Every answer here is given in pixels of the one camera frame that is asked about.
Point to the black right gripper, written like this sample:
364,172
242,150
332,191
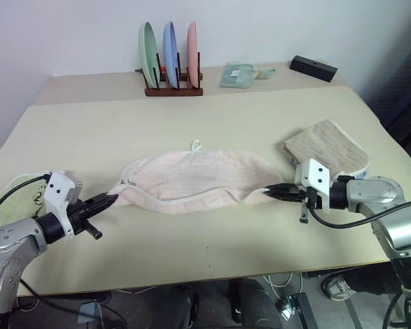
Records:
311,200

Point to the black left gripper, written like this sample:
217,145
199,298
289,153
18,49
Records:
78,214

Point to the pale pink towel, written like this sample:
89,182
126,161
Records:
198,178

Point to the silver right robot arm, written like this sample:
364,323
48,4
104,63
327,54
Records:
394,219

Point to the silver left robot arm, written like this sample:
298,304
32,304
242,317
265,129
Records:
7,240

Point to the folded beige towel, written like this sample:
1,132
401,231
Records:
332,144

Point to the light green towel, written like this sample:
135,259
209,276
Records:
17,202

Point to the green towel at left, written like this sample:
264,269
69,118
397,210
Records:
7,196

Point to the grey sneaker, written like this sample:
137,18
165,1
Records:
335,287

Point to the dark rounded shape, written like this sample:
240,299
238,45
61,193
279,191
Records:
253,305

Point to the black floor pedal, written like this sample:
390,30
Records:
299,310

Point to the folded teal cloth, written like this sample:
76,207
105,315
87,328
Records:
237,76

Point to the black rectangular box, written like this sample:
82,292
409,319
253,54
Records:
313,67

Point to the dark wooden plate rack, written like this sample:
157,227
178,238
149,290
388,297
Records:
178,92

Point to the small orange object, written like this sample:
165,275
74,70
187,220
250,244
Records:
163,69

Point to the green plate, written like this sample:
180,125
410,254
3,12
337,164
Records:
148,51

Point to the blue plate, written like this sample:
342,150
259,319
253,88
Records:
170,51

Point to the pink plate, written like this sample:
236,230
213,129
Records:
192,51

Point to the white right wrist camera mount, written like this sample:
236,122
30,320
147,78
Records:
313,174

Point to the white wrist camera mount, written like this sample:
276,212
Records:
313,174
56,192

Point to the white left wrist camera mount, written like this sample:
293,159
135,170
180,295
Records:
56,192

